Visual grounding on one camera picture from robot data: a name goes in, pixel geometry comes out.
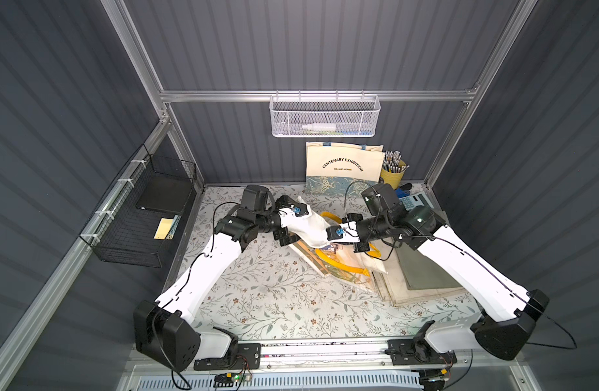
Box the light blue calculator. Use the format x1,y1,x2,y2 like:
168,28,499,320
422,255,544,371
400,192,434,211

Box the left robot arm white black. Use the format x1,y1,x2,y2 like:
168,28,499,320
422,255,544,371
133,185,310,373

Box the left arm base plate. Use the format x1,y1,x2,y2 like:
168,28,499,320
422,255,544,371
193,343,262,371

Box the floral table mat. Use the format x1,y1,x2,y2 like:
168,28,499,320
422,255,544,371
155,183,486,343

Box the cream tote bag black lettering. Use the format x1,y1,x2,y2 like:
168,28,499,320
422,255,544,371
305,142,385,196

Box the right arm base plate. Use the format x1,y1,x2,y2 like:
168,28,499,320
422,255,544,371
385,338,457,367

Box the black wire wall basket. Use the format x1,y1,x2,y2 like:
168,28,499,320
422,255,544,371
80,148,198,268

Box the yellow sticky note pad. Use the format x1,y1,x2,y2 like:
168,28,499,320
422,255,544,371
154,218,174,240

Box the white bottle in basket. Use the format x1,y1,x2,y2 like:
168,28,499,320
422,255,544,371
302,123,337,134

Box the white wire mesh basket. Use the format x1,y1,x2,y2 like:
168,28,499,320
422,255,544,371
268,94,382,138

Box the yellow pen holder cup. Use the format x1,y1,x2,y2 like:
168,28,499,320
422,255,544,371
379,151,409,189

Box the small green circuit board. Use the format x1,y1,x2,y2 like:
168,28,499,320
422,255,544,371
212,373,244,389

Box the olive green tote bag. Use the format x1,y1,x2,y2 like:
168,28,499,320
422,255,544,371
395,209,464,293

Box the black notebook in basket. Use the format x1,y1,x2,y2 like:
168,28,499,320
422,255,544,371
136,176,193,214

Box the cream canvas bag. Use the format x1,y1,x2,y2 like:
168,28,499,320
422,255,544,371
373,240,467,306

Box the white tote bag yellow handles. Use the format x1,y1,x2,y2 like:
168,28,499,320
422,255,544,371
278,206,386,293

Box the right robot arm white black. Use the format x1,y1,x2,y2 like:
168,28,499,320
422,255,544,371
343,183,550,361

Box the blue stapler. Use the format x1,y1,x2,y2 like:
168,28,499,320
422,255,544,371
396,183,413,199

